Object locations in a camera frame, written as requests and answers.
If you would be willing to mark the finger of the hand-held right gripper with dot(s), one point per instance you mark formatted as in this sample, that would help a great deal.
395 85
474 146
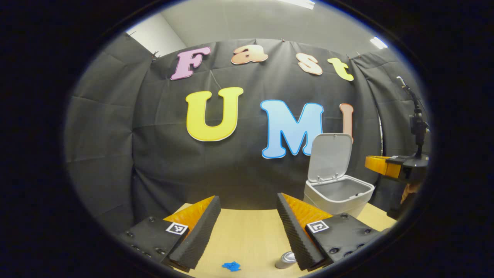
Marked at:
376 164

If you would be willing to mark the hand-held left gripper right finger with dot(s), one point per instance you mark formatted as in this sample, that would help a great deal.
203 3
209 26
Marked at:
295 235

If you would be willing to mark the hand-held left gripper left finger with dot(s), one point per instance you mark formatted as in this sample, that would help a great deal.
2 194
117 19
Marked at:
200 235

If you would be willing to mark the silver pop can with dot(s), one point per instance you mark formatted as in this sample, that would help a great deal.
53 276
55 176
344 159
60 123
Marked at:
285 261

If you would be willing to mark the blue paper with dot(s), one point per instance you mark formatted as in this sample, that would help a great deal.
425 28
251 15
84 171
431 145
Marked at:
231 266

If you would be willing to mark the white desktop garbage bin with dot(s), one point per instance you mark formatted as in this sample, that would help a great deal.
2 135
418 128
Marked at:
332 154

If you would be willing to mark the wooden desktop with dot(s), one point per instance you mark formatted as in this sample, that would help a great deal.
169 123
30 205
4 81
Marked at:
247 239

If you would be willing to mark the black backdrop cloth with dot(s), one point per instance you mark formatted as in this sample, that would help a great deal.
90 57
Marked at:
162 154

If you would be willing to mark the ceiling light panel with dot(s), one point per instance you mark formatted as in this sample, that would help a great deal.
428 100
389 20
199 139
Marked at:
378 42
297 3

